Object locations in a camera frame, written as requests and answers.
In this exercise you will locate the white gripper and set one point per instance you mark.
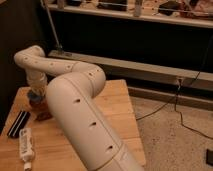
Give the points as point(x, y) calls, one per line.
point(37, 83)

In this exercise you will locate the white toothpaste tube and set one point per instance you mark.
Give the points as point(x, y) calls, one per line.
point(26, 151)

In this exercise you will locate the black striped rectangular block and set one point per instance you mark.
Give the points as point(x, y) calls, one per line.
point(18, 124)

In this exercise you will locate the red ceramic bowl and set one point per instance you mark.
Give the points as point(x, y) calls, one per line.
point(39, 106)

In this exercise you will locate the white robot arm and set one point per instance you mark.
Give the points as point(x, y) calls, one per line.
point(70, 87)

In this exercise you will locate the red chili pepper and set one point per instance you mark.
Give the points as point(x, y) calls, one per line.
point(43, 116)

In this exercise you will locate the black box on floor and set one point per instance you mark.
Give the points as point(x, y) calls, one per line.
point(209, 157)

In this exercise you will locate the metal pole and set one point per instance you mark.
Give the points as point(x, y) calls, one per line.
point(58, 45)

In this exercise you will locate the blue ceramic cup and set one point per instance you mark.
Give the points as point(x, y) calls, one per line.
point(34, 97)

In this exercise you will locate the wooden shelf board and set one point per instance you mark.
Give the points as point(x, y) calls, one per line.
point(194, 13)

